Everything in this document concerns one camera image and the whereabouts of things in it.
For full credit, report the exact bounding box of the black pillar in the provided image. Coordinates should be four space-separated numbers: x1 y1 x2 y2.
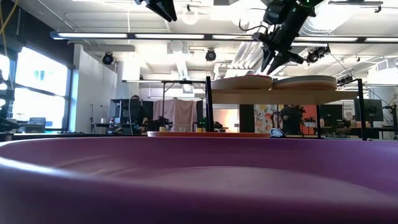
239 104 255 134

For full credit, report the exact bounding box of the orange-red plate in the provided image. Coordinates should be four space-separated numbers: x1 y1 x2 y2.
146 131 271 139

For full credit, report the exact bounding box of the beige curtain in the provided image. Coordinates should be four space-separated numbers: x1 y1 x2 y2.
153 98 198 132

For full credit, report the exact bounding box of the dark laptop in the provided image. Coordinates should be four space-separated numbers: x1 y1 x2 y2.
20 117 47 133

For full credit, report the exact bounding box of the black beam with light strips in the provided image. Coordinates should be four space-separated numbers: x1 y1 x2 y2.
49 30 398 44

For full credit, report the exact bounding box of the wooden shelf with black legs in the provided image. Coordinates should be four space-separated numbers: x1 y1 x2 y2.
205 75 369 141

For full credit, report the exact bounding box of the floral poster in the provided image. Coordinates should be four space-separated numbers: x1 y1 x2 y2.
254 104 282 134

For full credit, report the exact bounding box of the black background workstation frame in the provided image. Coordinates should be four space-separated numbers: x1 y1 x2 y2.
122 79 208 131

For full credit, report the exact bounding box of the black monitor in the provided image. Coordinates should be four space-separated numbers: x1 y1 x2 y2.
320 104 345 124
366 98 384 123

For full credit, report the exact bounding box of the cream white plate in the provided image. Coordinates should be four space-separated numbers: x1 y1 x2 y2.
211 75 274 91

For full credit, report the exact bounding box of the silver ventilation duct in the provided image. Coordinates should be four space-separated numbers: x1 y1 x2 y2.
297 9 354 35

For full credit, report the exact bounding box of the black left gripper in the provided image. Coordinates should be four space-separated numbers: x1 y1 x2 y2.
135 0 178 22

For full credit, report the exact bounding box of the white round ceiling lamp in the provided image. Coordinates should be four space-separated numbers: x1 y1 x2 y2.
182 4 200 26

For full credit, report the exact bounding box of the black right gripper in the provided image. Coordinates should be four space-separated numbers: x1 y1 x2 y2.
252 0 315 75

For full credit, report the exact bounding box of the large bright window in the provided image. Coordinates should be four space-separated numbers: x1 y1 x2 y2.
0 46 73 131

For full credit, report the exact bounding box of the black ceiling track fixture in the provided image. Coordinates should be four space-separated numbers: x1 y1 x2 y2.
336 74 354 84

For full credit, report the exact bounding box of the small white and blue object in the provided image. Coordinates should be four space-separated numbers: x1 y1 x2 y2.
269 127 287 139

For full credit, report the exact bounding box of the red curtain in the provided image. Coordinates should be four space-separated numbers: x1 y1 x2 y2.
303 105 318 123

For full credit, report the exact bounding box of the large purple plastic bowl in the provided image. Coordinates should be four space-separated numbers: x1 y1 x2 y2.
0 136 398 224

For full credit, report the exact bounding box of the person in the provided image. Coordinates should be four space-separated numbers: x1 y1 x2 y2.
280 105 308 135
128 94 149 132

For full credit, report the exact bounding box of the peach plate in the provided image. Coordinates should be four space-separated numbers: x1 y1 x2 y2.
273 82 337 91

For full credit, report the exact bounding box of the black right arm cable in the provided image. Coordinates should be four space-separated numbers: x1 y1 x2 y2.
238 18 269 34

